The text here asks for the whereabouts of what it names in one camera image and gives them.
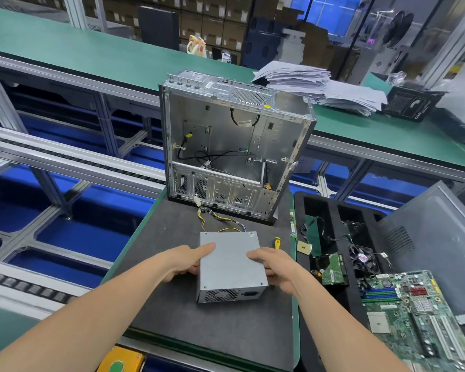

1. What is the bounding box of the person's left hand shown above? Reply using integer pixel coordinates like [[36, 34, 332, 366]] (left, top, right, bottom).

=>
[[161, 242, 216, 283]]

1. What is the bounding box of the person's right hand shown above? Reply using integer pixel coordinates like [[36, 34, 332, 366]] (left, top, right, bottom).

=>
[[246, 247, 304, 297]]

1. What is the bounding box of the grey metal power supply unit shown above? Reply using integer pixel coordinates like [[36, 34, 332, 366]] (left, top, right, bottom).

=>
[[196, 231, 269, 304]]

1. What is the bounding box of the person's left forearm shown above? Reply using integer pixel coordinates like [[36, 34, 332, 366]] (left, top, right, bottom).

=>
[[0, 257, 171, 372]]

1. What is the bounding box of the person's right forearm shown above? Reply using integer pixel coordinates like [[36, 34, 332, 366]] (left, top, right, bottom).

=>
[[292, 267, 411, 372]]

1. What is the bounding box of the dark grey work mat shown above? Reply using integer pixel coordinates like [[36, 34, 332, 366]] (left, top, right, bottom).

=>
[[108, 188, 296, 371]]

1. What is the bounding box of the black foam parts tray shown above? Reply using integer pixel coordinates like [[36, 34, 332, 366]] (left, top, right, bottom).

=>
[[294, 191, 396, 372]]

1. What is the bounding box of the hard disk drive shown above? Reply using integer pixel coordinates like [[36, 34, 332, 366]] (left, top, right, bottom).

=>
[[314, 253, 349, 287]]

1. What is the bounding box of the black cooling fan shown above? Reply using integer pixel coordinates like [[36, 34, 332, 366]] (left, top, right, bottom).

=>
[[347, 244, 378, 277]]

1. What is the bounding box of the open metal computer case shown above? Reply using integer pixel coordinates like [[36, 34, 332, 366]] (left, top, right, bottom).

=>
[[159, 69, 317, 226]]

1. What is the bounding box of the yellow and green object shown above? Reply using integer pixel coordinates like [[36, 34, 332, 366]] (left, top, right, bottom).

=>
[[96, 346, 145, 372]]

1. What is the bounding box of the green computer motherboard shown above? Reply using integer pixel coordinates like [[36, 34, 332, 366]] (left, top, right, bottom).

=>
[[356, 269, 465, 372]]

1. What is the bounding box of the grey computer side panel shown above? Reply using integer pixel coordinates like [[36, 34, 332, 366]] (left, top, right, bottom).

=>
[[376, 181, 465, 316]]

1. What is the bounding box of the pile of white papers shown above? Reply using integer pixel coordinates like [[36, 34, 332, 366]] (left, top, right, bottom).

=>
[[252, 60, 388, 117]]

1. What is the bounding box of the yellow and white bag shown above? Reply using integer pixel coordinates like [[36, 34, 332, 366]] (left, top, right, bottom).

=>
[[186, 35, 208, 58]]

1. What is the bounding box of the black box with white print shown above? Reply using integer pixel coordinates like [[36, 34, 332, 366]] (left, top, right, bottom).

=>
[[382, 86, 444, 122]]

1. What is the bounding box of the black panel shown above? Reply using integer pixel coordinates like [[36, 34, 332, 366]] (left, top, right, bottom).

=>
[[137, 5, 181, 51]]

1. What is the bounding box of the stack of brown cardboard boxes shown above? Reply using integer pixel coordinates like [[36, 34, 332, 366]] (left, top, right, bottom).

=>
[[81, 0, 256, 55]]

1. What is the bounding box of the black standing fan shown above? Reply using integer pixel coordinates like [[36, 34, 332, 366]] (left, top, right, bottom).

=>
[[382, 11, 415, 49]]

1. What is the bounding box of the yellow and black cable bundle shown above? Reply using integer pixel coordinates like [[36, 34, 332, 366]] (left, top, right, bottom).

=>
[[193, 195, 249, 234]]

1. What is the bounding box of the aluminium conveyor frame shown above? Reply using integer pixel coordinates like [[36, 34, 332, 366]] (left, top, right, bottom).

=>
[[0, 50, 465, 318]]

